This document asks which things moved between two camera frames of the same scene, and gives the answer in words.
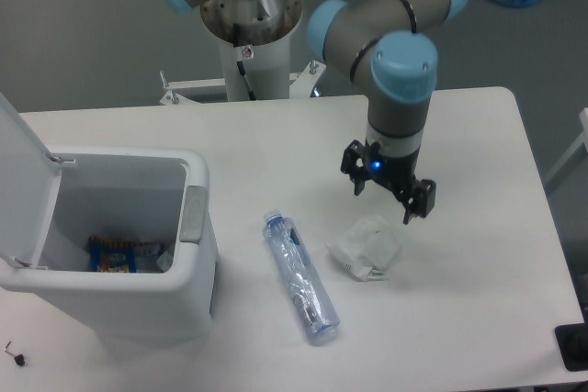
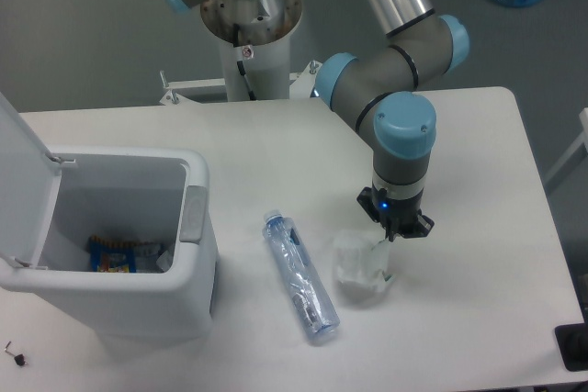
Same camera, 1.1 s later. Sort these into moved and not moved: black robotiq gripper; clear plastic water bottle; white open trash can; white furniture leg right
Moved: black robotiq gripper
Not moved: clear plastic water bottle; white open trash can; white furniture leg right
